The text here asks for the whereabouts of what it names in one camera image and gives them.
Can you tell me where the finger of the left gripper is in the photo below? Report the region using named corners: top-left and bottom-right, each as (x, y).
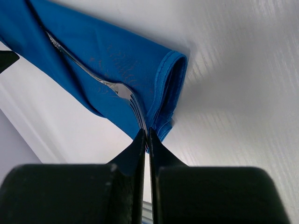
top-left (0, 50), bottom-right (20, 73)

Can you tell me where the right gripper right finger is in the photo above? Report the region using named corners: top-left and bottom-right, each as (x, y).
top-left (148, 129), bottom-right (290, 224)

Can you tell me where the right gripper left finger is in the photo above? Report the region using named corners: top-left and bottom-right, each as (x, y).
top-left (0, 130), bottom-right (145, 224)

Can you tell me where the silver fork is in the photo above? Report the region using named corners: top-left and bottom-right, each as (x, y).
top-left (45, 30), bottom-right (149, 151)

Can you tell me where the blue satin napkin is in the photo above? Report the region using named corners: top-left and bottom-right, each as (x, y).
top-left (0, 0), bottom-right (187, 140)

